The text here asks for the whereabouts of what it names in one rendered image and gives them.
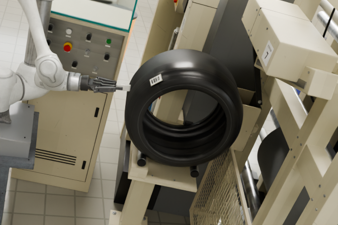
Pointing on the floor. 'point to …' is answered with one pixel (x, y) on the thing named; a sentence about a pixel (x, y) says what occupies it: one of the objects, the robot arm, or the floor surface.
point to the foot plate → (114, 219)
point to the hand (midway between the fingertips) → (123, 87)
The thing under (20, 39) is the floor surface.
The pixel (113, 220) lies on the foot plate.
